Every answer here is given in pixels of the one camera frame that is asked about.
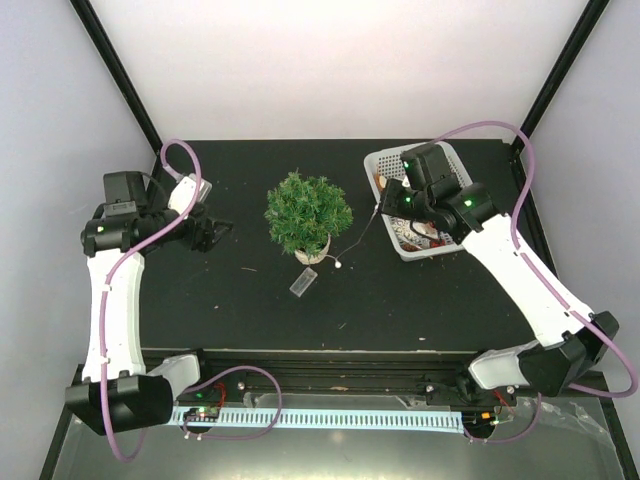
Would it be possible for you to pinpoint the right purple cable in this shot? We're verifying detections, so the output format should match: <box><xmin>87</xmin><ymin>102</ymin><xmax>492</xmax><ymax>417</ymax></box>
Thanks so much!
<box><xmin>429</xmin><ymin>120</ymin><xmax>640</xmax><ymax>445</ymax></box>

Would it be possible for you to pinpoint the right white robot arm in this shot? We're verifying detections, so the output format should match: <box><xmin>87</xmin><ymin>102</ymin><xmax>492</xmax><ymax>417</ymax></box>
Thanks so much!
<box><xmin>379</xmin><ymin>142</ymin><xmax>619</xmax><ymax>403</ymax></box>

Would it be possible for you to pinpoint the white plastic basket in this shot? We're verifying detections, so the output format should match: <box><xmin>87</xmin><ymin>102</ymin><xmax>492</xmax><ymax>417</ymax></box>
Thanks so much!
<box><xmin>363</xmin><ymin>140</ymin><xmax>476</xmax><ymax>263</ymax></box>

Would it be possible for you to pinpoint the black left frame post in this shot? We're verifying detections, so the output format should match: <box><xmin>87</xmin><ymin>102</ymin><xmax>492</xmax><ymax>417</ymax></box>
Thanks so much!
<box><xmin>69</xmin><ymin>0</ymin><xmax>162</xmax><ymax>155</ymax></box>

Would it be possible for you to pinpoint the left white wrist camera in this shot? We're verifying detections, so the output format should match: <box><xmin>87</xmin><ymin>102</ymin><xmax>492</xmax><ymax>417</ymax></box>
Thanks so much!
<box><xmin>167</xmin><ymin>174</ymin><xmax>212</xmax><ymax>213</ymax></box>

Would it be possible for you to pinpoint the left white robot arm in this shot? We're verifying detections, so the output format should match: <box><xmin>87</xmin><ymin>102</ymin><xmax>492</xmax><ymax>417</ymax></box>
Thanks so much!
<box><xmin>65</xmin><ymin>171</ymin><xmax>233</xmax><ymax>436</ymax></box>

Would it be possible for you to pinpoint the white snowflake ornament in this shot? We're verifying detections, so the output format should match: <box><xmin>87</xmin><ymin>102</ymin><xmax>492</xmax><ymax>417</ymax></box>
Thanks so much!
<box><xmin>391</xmin><ymin>218</ymin><xmax>415</xmax><ymax>244</ymax></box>

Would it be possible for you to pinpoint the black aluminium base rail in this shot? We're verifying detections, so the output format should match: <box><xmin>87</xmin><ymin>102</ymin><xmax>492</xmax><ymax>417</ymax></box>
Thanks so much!
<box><xmin>139</xmin><ymin>349</ymin><xmax>609</xmax><ymax>401</ymax></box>

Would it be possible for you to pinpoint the white cable duct strip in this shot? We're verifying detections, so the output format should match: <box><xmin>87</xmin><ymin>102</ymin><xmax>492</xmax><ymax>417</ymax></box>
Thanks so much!
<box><xmin>168</xmin><ymin>407</ymin><xmax>464</xmax><ymax>434</ymax></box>

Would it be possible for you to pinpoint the clear string light wire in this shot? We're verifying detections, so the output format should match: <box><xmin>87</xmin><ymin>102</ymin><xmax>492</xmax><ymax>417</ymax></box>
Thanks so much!
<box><xmin>324</xmin><ymin>204</ymin><xmax>384</xmax><ymax>269</ymax></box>

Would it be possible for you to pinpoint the small green christmas tree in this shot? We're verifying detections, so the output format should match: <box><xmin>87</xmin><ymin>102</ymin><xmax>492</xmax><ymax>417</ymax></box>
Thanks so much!
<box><xmin>264</xmin><ymin>171</ymin><xmax>353</xmax><ymax>266</ymax></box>

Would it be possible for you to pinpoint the purple cable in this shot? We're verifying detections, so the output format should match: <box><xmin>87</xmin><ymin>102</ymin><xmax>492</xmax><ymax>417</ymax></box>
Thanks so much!
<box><xmin>98</xmin><ymin>138</ymin><xmax>283</xmax><ymax>462</ymax></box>
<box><xmin>429</xmin><ymin>120</ymin><xmax>640</xmax><ymax>445</ymax></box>

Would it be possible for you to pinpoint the white mushroom ornament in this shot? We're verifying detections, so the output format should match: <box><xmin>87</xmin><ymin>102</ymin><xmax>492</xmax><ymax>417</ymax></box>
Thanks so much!
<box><xmin>374</xmin><ymin>174</ymin><xmax>388</xmax><ymax>192</ymax></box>

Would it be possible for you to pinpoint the black right frame post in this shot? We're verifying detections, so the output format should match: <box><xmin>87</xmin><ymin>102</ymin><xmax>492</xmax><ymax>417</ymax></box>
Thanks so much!
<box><xmin>520</xmin><ymin>0</ymin><xmax>610</xmax><ymax>137</ymax></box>

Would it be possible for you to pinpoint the black frame post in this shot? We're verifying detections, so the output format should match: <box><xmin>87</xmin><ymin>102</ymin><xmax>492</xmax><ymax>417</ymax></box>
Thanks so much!
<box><xmin>520</xmin><ymin>0</ymin><xmax>610</xmax><ymax>137</ymax></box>
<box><xmin>69</xmin><ymin>0</ymin><xmax>162</xmax><ymax>155</ymax></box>

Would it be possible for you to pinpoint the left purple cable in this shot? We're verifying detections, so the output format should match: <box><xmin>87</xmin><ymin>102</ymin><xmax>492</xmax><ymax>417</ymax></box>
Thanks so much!
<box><xmin>98</xmin><ymin>138</ymin><xmax>283</xmax><ymax>462</ymax></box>

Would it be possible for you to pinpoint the clear light battery box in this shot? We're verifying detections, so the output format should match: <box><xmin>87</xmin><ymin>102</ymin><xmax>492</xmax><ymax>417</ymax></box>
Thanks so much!
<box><xmin>289</xmin><ymin>266</ymin><xmax>318</xmax><ymax>298</ymax></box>

